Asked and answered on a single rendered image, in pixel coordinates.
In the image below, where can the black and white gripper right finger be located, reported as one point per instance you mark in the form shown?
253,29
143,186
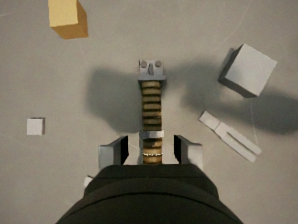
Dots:
187,152

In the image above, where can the tan cardboard box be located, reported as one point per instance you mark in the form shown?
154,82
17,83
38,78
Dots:
68,18

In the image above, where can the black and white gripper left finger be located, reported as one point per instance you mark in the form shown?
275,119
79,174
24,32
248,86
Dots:
114,153

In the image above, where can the white clamp band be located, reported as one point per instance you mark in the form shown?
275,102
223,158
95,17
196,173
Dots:
151,134

